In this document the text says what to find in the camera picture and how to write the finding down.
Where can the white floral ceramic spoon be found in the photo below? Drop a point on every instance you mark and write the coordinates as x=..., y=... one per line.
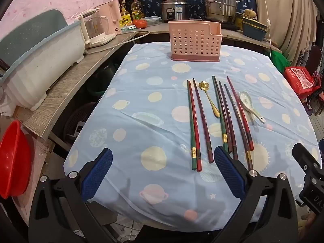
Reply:
x=246, y=100

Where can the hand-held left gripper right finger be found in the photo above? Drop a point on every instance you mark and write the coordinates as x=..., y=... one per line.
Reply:
x=229, y=172

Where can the green chopstick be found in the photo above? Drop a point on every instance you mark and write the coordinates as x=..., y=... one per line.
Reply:
x=191, y=126
x=219, y=114

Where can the blue and white packet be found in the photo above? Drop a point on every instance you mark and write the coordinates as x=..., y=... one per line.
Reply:
x=129, y=27

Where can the dark maroon chopstick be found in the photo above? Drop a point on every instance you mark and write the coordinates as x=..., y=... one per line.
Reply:
x=202, y=121

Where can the dark brown chopstick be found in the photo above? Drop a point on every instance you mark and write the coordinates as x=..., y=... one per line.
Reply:
x=227, y=119
x=224, y=121

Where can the clear food storage container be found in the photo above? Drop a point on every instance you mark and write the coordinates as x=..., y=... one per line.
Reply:
x=153, y=21

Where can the dark plastic basket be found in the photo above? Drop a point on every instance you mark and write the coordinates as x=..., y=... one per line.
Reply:
x=77, y=121

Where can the yellow cooking oil bottle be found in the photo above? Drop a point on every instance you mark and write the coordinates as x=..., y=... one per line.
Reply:
x=136, y=8

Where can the yellow-label sauce bottle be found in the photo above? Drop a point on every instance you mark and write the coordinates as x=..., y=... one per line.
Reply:
x=125, y=15

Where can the black induction cooker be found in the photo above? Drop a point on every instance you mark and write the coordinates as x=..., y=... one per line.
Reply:
x=229, y=26

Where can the pink perforated utensil basket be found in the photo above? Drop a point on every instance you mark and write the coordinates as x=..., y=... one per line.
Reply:
x=195, y=41

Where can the hanging dark clothes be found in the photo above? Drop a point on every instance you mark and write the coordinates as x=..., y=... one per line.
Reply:
x=319, y=12

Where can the glass kettle with white base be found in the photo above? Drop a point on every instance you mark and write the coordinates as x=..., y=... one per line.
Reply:
x=96, y=27

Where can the red tomato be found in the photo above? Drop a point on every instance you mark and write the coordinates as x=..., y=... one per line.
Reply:
x=140, y=23

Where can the green plastic bag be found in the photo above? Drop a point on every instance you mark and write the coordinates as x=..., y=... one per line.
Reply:
x=279, y=59

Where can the gold flower-shaped spoon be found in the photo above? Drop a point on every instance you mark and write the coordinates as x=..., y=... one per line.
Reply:
x=211, y=101

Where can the red plastic bag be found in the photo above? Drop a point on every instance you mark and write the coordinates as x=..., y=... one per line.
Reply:
x=298, y=79

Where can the steel rice cooker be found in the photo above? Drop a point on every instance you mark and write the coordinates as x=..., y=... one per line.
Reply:
x=174, y=8

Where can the beige curtain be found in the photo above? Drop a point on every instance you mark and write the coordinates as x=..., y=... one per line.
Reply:
x=286, y=12

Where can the stack of yellow-blue bowls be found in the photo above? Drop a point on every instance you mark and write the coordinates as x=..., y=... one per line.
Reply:
x=254, y=29

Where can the red plastic basin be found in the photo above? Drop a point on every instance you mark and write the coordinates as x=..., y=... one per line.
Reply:
x=12, y=162

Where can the blue planet-print tablecloth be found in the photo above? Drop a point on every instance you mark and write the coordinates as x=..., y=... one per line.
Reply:
x=151, y=111

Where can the white and blue dish drainer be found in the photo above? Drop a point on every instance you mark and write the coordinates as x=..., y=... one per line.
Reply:
x=38, y=63

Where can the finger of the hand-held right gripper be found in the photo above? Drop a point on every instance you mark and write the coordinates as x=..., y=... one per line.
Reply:
x=303, y=154

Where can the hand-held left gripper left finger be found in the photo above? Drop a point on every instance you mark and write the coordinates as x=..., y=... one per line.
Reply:
x=97, y=173

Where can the group of lacquered chopsticks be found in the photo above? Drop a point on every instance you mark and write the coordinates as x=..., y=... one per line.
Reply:
x=238, y=126

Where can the brown potato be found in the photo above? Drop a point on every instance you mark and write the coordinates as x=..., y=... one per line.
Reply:
x=250, y=13

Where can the pink electric kettle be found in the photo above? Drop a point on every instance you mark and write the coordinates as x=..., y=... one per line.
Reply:
x=111, y=15

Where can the stainless steel steamer pot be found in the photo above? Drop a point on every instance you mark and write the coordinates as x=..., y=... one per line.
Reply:
x=220, y=3

